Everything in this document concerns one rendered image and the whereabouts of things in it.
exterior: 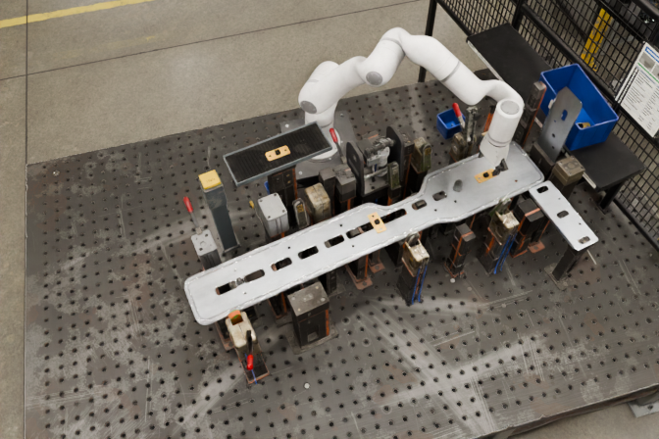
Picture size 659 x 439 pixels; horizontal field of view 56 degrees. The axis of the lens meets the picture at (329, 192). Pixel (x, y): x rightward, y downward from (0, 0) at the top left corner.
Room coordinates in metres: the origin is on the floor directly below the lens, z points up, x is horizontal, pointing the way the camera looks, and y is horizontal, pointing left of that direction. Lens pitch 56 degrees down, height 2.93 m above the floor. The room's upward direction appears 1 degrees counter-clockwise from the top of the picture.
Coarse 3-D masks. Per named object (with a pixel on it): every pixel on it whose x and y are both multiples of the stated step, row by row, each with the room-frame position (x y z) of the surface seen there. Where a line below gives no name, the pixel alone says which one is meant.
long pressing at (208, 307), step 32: (480, 160) 1.42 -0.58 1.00; (512, 160) 1.41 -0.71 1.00; (448, 192) 1.27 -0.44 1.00; (480, 192) 1.27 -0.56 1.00; (512, 192) 1.27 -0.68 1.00; (320, 224) 1.14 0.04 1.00; (352, 224) 1.14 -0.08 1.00; (384, 224) 1.14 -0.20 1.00; (416, 224) 1.14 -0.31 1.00; (256, 256) 1.03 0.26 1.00; (288, 256) 1.02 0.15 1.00; (320, 256) 1.02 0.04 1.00; (352, 256) 1.02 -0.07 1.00; (192, 288) 0.91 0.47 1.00; (256, 288) 0.90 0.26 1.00; (288, 288) 0.90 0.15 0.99
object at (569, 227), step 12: (552, 192) 1.26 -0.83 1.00; (540, 204) 1.21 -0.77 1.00; (552, 204) 1.21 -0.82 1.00; (564, 204) 1.21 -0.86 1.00; (552, 216) 1.16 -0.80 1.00; (576, 216) 1.16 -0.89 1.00; (564, 228) 1.11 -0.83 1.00; (576, 228) 1.10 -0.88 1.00; (588, 228) 1.10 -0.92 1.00; (576, 240) 1.06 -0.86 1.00
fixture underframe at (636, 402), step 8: (640, 392) 0.73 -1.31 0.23; (648, 392) 0.73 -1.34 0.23; (656, 392) 0.74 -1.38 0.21; (616, 400) 0.70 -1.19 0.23; (624, 400) 0.70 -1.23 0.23; (632, 400) 0.76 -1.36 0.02; (640, 400) 0.75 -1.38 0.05; (648, 400) 0.74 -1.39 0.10; (656, 400) 0.76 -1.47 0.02; (584, 408) 0.68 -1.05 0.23; (592, 408) 0.67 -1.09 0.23; (600, 408) 0.68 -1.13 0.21; (632, 408) 0.72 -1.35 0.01; (640, 408) 0.72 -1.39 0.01; (648, 408) 0.72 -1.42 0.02; (656, 408) 0.72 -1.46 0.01; (560, 416) 0.64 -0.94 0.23; (528, 424) 0.61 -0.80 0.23; (536, 424) 0.61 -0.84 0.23; (504, 432) 0.55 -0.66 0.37; (512, 432) 0.58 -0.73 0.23; (520, 432) 0.59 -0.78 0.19
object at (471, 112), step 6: (468, 108) 1.50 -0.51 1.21; (474, 108) 1.49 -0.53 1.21; (468, 114) 1.48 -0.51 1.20; (474, 114) 1.47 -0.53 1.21; (468, 120) 1.47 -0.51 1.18; (474, 120) 1.45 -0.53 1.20; (468, 126) 1.47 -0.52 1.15; (474, 126) 1.48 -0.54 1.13; (468, 132) 1.46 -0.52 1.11; (474, 132) 1.47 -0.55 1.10
